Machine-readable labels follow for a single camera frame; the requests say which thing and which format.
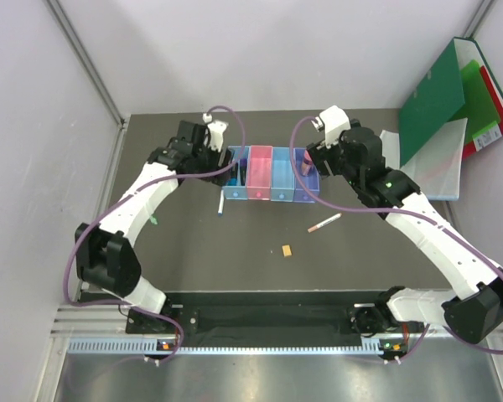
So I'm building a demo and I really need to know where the black highlighter blue cap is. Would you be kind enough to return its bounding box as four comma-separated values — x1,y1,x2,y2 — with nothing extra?
227,163,239,186

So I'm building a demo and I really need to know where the pink capped glue stick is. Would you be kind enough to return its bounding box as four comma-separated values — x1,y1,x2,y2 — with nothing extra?
300,150,314,177

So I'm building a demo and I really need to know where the purple plastic drawer bin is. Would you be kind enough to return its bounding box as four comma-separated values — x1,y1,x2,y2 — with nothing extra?
293,147,320,204

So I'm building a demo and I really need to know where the white marker blue cap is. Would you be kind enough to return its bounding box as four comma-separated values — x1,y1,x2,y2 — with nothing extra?
217,189,225,216

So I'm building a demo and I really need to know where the white marker pink cap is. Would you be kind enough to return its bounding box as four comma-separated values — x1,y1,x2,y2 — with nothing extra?
307,213,342,233

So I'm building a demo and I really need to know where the pink plastic drawer bin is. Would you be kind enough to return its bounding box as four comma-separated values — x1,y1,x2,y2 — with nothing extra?
246,145,273,200

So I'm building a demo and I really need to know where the light blue drawer bin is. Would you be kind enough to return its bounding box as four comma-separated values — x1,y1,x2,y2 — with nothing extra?
270,147,295,202

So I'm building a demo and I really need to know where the black highlighter purple cap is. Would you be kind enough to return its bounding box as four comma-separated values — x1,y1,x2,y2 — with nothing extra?
239,157,248,187

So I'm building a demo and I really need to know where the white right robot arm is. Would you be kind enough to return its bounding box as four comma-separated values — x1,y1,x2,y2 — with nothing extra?
306,116,503,347

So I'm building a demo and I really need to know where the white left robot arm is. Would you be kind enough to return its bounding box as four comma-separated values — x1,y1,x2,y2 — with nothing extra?
74,115,232,332

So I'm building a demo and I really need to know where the translucent light blue folder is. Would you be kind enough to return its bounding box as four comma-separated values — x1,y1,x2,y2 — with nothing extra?
380,118,468,201

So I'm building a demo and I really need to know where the green binder folder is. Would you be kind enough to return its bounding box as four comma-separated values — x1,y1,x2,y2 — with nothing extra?
399,37,503,165

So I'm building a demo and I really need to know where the red folder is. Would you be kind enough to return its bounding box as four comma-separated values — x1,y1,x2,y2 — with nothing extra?
461,60,503,159

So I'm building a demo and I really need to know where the orange eraser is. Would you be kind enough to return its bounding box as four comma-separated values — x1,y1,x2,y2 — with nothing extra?
282,245,292,257

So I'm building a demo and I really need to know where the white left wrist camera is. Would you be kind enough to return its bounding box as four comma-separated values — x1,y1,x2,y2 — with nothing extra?
202,113,229,152

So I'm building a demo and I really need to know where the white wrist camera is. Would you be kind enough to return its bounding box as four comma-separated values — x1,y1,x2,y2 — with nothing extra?
202,113,229,152
312,105,351,148

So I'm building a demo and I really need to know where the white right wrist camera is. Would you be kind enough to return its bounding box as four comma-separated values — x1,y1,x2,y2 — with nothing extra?
312,105,351,148

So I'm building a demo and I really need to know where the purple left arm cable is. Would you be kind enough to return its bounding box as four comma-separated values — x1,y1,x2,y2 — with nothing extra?
61,105,248,364

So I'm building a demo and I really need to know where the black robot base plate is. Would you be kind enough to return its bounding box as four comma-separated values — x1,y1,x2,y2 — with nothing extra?
117,288,424,336

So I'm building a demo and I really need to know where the aluminium cable duct rail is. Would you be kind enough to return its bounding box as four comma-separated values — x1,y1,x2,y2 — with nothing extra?
49,303,503,357

